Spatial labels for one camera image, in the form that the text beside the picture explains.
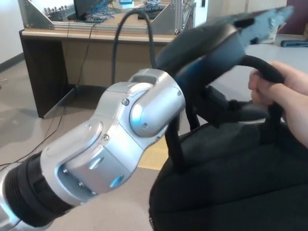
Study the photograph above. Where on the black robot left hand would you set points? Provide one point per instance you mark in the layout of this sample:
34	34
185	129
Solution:
204	48

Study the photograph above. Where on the person bare hand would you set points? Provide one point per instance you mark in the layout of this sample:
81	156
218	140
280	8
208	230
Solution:
296	96

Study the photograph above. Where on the black lunch bag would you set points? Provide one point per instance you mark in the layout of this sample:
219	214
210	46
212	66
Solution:
228	180

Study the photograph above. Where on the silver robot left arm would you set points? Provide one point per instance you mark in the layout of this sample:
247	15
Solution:
115	134

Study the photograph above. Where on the white pillar cabinet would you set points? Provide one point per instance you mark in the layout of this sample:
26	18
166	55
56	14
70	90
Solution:
201	12

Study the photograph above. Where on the blue foam pad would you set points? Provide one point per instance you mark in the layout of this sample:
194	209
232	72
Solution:
294	43

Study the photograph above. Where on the black computer keyboard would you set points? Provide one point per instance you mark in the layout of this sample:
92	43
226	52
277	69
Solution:
154	8

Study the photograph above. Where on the black flat device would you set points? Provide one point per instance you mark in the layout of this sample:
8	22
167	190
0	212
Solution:
142	16

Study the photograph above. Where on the dark maroon door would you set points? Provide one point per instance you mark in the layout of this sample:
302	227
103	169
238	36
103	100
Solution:
297	16

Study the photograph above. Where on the white and blue box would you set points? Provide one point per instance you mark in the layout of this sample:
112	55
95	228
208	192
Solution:
126	4

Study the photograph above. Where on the black computer monitor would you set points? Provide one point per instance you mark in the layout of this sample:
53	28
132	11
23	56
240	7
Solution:
80	8

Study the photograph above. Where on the yellow paper sheet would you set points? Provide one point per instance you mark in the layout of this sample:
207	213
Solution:
149	166

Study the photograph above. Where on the row of metal connectors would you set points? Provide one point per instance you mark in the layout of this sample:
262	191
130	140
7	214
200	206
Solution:
57	12

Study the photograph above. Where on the dark brown office desk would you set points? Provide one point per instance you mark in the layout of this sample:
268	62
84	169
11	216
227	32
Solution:
43	72

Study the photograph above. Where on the aluminium profile frame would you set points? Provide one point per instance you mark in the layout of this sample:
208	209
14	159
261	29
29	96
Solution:
36	16

